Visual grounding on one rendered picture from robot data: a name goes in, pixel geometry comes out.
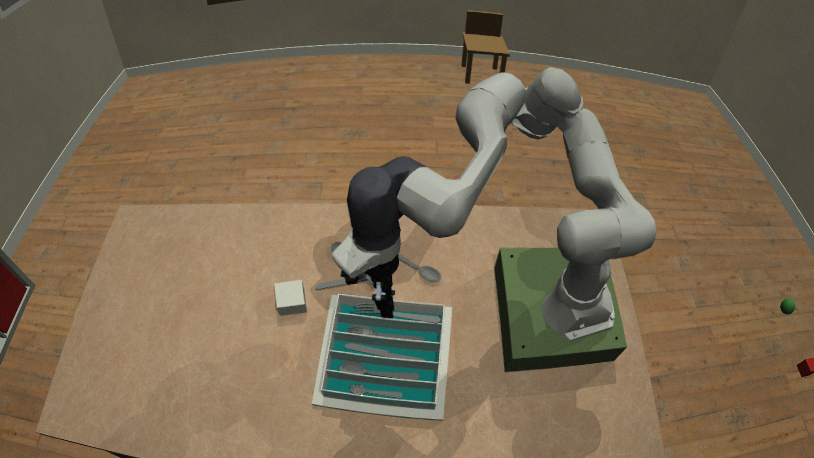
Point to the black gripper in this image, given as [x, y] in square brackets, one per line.
[380, 276]

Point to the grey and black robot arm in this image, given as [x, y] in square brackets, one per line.
[621, 227]

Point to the grey table knife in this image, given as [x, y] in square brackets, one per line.
[379, 352]
[333, 283]

